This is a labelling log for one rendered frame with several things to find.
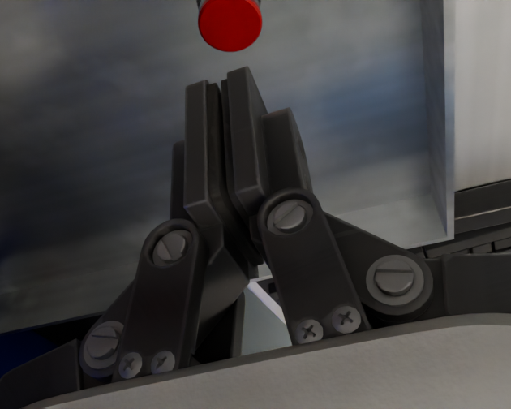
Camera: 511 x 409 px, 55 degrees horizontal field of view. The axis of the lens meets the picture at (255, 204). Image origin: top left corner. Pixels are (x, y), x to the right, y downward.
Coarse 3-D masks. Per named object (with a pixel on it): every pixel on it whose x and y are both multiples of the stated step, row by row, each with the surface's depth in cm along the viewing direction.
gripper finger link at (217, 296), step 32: (192, 96) 12; (192, 128) 11; (192, 160) 10; (224, 160) 11; (192, 192) 10; (224, 192) 10; (224, 224) 10; (224, 256) 10; (256, 256) 11; (128, 288) 10; (224, 288) 10; (96, 352) 9
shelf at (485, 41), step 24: (456, 0) 21; (480, 0) 21; (504, 0) 21; (456, 24) 22; (480, 24) 22; (504, 24) 22; (456, 48) 23; (480, 48) 23; (504, 48) 23; (456, 72) 24; (480, 72) 24; (504, 72) 24; (456, 96) 25; (480, 96) 25; (504, 96) 25; (456, 120) 26; (480, 120) 26; (504, 120) 26; (456, 144) 28; (480, 144) 28; (504, 144) 28; (456, 168) 29; (480, 168) 29; (504, 168) 29
